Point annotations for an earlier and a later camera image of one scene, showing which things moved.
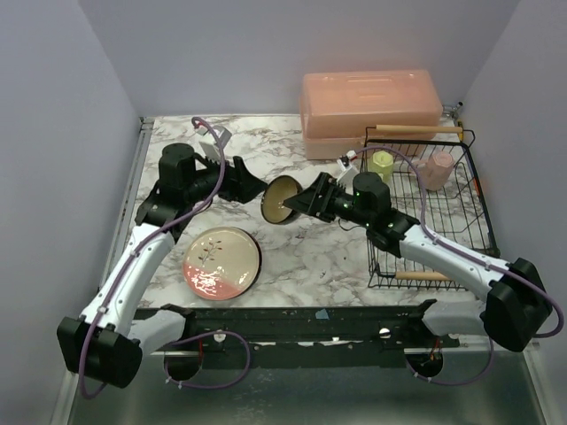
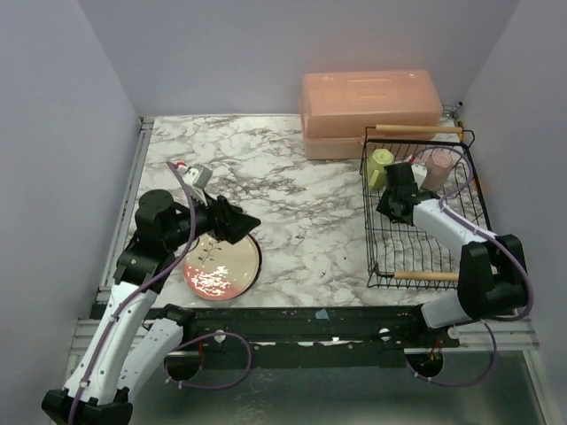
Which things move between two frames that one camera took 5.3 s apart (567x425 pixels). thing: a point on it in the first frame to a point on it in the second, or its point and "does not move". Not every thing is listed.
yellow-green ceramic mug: x=382 y=162 does not move
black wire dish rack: x=435 y=184 does not move
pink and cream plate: x=221 y=264 does not move
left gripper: x=236 y=178 to x=220 y=219
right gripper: x=323 y=199 to x=394 y=206
